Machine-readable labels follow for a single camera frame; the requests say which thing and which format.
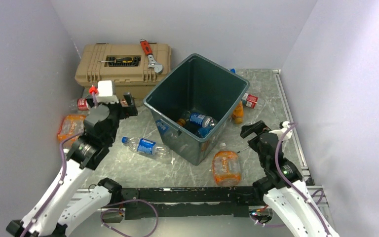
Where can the red handled adjustable wrench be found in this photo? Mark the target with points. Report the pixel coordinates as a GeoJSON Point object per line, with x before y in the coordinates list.
{"type": "Point", "coordinates": [152, 63]}

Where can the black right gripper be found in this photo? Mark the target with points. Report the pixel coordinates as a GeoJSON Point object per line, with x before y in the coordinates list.
{"type": "Point", "coordinates": [257, 128]}

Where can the clear bottle light blue label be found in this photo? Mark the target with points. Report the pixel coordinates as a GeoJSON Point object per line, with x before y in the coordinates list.
{"type": "Point", "coordinates": [202, 132]}

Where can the crushed orange bottle left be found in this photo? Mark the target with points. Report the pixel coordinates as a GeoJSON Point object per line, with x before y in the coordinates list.
{"type": "Point", "coordinates": [71, 125]}

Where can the dark green plastic bin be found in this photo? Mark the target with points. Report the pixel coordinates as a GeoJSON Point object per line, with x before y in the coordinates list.
{"type": "Point", "coordinates": [198, 85]}

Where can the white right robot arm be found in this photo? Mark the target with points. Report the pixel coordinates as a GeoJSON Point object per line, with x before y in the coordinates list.
{"type": "Point", "coordinates": [283, 188]}

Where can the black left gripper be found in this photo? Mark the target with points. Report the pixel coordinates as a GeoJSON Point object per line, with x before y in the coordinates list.
{"type": "Point", "coordinates": [127, 111]}

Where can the clear Pepsi bottle blue label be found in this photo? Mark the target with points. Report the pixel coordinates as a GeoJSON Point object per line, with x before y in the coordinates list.
{"type": "Point", "coordinates": [145, 147]}

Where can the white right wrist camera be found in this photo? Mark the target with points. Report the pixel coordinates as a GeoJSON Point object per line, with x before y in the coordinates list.
{"type": "Point", "coordinates": [285, 130]}

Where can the large orange bottle front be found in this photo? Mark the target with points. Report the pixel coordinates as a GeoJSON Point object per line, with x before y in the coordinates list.
{"type": "Point", "coordinates": [226, 167]}

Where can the clear bottle red label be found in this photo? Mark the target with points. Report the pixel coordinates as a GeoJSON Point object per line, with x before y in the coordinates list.
{"type": "Point", "coordinates": [81, 104]}

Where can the tan plastic toolbox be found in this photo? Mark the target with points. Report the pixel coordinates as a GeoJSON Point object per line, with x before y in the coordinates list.
{"type": "Point", "coordinates": [134, 77]}

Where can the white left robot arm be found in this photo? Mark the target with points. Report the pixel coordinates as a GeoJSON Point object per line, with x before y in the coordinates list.
{"type": "Point", "coordinates": [51, 216]}

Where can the small orange juice bottle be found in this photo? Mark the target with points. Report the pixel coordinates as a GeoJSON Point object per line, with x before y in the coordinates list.
{"type": "Point", "coordinates": [184, 119]}

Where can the black yellow screwdriver in toolbox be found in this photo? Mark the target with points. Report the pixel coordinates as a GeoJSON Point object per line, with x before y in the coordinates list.
{"type": "Point", "coordinates": [119, 60]}

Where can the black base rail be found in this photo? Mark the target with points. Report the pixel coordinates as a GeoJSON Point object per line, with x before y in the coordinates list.
{"type": "Point", "coordinates": [190, 202]}

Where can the Pepsi bottle blue cap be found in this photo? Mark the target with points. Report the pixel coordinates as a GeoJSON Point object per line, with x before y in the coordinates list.
{"type": "Point", "coordinates": [202, 120]}

